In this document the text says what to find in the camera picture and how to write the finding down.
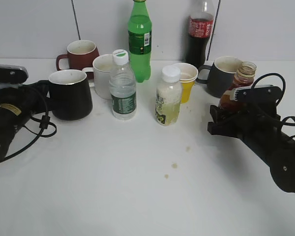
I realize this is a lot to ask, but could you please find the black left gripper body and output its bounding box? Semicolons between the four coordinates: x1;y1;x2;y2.
0;85;47;128

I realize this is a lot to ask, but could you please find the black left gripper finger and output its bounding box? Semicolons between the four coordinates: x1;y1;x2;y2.
27;80;49;98

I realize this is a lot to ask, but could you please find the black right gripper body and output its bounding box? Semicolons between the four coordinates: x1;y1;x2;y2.
207;102;283;148

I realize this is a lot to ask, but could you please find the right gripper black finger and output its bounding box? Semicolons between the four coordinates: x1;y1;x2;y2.
209;105;230;122

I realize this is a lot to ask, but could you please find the black ceramic mug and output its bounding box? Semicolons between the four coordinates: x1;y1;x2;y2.
48;69;93;120

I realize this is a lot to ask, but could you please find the brown coffee bottle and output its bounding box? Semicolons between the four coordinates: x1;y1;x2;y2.
218;61;257;113

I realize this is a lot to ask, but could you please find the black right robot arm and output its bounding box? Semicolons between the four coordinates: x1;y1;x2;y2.
207;105;295;193

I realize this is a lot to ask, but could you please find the yellow paper cup stack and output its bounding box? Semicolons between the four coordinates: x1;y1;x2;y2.
173;62;198;104

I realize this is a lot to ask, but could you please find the dark grey ceramic mug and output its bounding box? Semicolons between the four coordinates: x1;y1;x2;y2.
196;56;242;98

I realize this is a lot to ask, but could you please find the white capped juice bottle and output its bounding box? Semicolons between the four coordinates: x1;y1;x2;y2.
155;65;182;126

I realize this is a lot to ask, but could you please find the dark red ceramic mug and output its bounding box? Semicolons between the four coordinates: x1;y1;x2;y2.
56;40;99;71

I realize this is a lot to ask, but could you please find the white ceramic mug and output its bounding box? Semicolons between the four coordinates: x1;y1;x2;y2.
82;54;114;100

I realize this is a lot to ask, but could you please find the clear water bottle green label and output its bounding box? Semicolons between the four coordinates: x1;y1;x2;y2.
109;49;137;121

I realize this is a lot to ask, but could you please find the cola bottle red label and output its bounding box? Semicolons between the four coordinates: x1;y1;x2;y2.
185;0;215;68

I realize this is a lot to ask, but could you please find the green soda bottle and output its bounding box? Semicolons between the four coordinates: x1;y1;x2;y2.
128;0;152;83

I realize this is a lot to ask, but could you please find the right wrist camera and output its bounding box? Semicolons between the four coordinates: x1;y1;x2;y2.
230;85;283;103

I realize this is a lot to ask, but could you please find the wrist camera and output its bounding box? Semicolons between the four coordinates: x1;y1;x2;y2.
0;64;29;84
230;85;283;103

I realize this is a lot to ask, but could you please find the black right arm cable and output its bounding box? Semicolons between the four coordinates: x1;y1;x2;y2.
250;73;295;142

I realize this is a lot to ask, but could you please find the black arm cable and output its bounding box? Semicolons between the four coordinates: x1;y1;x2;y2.
4;80;57;160
250;73;295;142

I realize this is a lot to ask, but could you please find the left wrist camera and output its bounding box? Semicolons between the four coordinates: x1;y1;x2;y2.
0;64;29;84

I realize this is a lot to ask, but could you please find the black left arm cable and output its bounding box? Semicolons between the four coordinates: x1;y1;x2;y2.
4;80;57;160

